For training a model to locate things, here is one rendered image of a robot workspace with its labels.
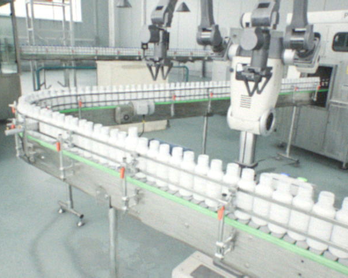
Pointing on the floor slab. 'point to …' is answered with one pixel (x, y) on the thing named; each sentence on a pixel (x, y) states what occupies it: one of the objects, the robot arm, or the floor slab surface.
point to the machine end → (329, 24)
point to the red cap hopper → (52, 31)
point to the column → (113, 23)
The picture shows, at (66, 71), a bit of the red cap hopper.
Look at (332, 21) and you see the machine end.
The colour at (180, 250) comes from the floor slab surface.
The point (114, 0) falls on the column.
